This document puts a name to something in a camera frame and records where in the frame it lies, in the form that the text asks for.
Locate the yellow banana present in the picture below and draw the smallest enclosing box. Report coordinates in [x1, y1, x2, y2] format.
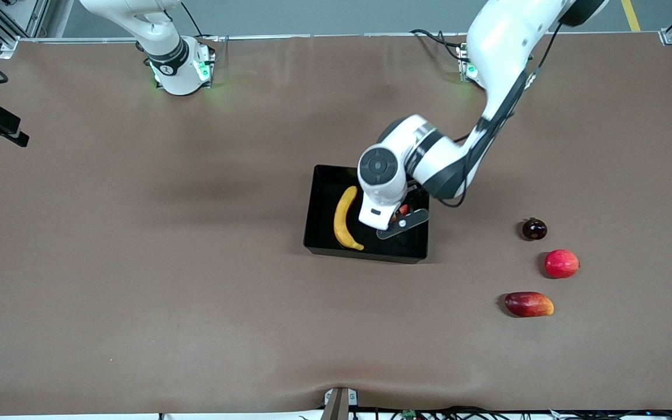
[334, 185, 365, 251]

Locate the black plastic box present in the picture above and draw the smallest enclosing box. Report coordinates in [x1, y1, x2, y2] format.
[303, 164, 431, 264]

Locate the dark purple mangosteen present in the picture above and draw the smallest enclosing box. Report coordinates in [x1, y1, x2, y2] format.
[521, 218, 548, 241]

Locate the red yellow mango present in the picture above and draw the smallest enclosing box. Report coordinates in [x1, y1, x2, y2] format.
[504, 292, 555, 318]

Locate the red round peach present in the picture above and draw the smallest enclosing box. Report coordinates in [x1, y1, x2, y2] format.
[544, 249, 580, 279]

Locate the metal table clamp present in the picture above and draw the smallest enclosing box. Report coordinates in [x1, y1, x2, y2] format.
[321, 387, 358, 420]

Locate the brown table mat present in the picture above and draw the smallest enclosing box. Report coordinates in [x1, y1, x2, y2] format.
[0, 32, 672, 416]

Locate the black left arm base cable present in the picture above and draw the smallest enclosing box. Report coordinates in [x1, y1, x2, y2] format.
[411, 28, 466, 64]

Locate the black arm base cable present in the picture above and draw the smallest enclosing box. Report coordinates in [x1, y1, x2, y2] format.
[411, 28, 466, 64]
[180, 0, 223, 65]

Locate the silver table edge rail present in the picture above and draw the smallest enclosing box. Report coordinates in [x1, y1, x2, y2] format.
[1, 32, 672, 44]

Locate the black right arm base cable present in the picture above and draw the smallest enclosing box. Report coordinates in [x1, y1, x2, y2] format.
[180, 0, 223, 65]

